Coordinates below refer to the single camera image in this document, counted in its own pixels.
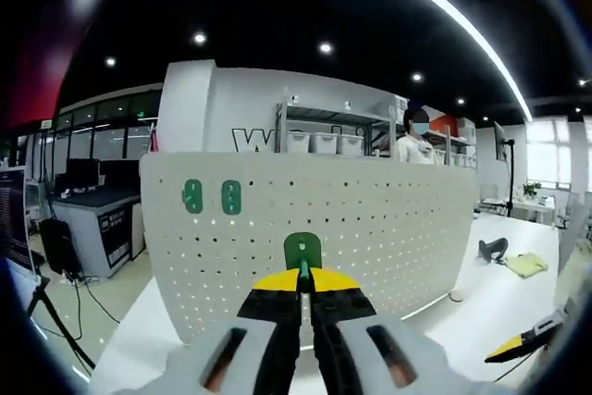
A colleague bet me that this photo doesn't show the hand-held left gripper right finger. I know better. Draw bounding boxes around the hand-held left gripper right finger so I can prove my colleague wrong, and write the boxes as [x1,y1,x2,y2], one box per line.
[308,265,487,395]

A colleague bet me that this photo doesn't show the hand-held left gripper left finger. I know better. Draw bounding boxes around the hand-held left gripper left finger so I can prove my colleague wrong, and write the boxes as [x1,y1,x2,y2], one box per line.
[138,266,304,395]

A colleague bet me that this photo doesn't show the green hook assembly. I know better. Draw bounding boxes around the green hook assembly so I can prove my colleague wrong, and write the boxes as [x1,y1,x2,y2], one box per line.
[220,179,243,216]
[180,178,205,216]
[283,231,324,294]

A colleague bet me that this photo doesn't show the white perforated mounting plate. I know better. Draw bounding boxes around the white perforated mounting plate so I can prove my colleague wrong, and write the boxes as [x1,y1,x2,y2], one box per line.
[138,150,478,352]

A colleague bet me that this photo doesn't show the yellow cloth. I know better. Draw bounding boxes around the yellow cloth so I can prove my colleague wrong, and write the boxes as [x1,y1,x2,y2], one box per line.
[505,252,549,280]

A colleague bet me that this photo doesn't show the dark curved device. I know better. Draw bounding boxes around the dark curved device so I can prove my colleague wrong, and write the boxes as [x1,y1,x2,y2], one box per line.
[477,237,511,267]

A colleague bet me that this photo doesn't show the grey lab cabinet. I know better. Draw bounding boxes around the grey lab cabinet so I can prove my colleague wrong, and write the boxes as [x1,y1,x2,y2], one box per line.
[50,191,142,279]

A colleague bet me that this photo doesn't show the black computer tower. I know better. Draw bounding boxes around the black computer tower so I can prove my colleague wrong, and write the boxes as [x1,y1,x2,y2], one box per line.
[39,217,85,277]

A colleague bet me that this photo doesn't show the white storage bin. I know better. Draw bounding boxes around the white storage bin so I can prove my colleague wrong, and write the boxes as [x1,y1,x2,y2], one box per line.
[337,132,367,155]
[286,131,312,154]
[310,131,339,154]

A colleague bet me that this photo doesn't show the black tripod stand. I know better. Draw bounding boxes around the black tripod stand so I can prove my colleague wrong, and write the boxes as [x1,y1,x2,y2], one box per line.
[25,272,97,371]

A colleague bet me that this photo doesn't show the metal storage shelf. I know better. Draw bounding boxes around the metal storage shelf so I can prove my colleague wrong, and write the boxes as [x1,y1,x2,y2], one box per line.
[276,97,478,169]

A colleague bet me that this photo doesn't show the round ceiling lights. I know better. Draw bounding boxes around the round ceiling lights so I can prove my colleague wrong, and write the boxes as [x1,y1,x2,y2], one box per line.
[104,31,588,114]

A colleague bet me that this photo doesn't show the ceiling light strip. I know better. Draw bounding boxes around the ceiling light strip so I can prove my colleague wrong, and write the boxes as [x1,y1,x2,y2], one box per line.
[137,0,534,121]

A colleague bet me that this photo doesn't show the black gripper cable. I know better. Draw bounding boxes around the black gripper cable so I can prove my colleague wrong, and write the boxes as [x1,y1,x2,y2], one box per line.
[489,352,550,385]

